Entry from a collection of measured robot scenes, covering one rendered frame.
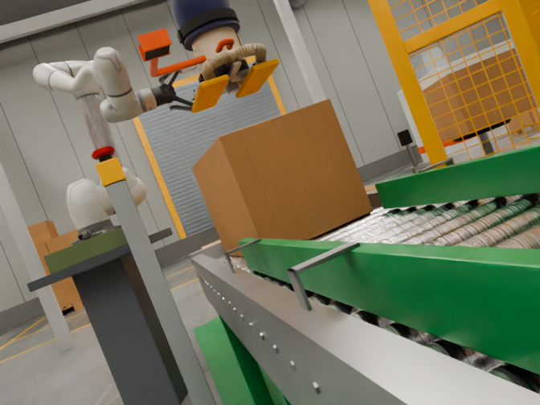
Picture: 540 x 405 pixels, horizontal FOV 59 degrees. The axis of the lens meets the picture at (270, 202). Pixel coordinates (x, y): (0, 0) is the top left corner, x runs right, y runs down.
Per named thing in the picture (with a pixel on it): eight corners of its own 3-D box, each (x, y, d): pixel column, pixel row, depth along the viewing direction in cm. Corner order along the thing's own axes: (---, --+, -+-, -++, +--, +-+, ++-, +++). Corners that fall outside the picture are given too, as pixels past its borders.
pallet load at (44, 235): (107, 297, 858) (70, 207, 853) (51, 321, 837) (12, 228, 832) (115, 289, 975) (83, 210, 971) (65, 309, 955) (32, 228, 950)
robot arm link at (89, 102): (102, 218, 237) (138, 207, 254) (120, 213, 227) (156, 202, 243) (50, 68, 232) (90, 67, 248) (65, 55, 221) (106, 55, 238)
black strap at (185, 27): (244, 11, 170) (240, 1, 170) (182, 29, 164) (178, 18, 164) (233, 37, 192) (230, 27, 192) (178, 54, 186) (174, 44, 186)
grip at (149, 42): (172, 43, 140) (165, 27, 139) (143, 51, 137) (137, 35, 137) (170, 54, 148) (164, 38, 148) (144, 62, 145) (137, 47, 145)
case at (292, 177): (374, 210, 159) (329, 97, 157) (267, 259, 146) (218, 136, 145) (307, 220, 216) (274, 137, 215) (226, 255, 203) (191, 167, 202)
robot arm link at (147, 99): (144, 115, 199) (157, 111, 201) (144, 109, 191) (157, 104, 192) (136, 95, 199) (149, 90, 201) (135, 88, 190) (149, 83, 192)
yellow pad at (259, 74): (280, 62, 166) (275, 49, 166) (254, 71, 163) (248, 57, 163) (258, 92, 199) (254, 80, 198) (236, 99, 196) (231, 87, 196)
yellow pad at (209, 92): (230, 79, 161) (224, 64, 161) (202, 87, 158) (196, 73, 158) (215, 106, 194) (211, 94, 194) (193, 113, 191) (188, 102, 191)
